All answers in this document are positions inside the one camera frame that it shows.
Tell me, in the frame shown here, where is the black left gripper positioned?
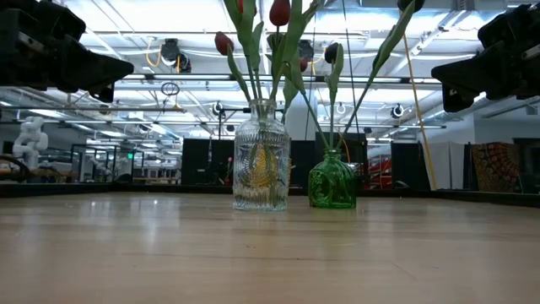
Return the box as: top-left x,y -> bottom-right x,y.
0,0 -> 135,104

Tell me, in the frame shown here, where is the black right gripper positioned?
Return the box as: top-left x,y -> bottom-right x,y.
430,3 -> 540,113

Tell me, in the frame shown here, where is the red artificial tulip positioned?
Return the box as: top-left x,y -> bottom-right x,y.
223,0 -> 265,102
269,0 -> 324,102
268,0 -> 292,102

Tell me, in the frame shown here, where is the clear glass vase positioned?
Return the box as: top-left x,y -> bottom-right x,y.
232,98 -> 291,212

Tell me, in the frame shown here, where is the green glass vase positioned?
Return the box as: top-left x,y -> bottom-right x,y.
307,147 -> 358,210

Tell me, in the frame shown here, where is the white cloth panel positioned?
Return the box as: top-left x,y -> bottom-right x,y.
429,141 -> 465,190

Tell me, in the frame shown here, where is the patterned red tapestry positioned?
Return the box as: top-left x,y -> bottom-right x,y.
471,142 -> 522,194

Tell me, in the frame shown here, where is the black partition panel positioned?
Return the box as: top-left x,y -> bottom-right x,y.
181,138 -> 211,187
289,138 -> 317,189
390,141 -> 431,191

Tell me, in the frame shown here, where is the red background object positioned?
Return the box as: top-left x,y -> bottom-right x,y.
366,156 -> 393,189

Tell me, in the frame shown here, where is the yellow cable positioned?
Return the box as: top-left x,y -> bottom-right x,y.
400,24 -> 438,190

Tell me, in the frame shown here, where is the thin black cable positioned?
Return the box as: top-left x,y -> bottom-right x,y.
341,0 -> 360,133

